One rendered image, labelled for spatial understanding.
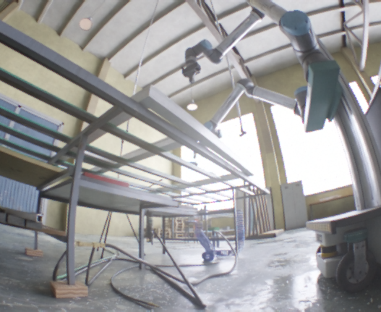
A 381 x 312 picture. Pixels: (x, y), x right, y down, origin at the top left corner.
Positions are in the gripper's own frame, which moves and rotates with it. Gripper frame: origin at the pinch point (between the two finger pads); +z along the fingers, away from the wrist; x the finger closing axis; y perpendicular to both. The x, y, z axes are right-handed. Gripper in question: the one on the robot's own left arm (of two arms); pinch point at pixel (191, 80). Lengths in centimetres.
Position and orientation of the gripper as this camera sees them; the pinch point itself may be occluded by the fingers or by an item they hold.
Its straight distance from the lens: 128.7
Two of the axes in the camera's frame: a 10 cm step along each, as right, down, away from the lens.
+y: -5.7, -3.0, -7.6
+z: 0.2, 9.2, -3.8
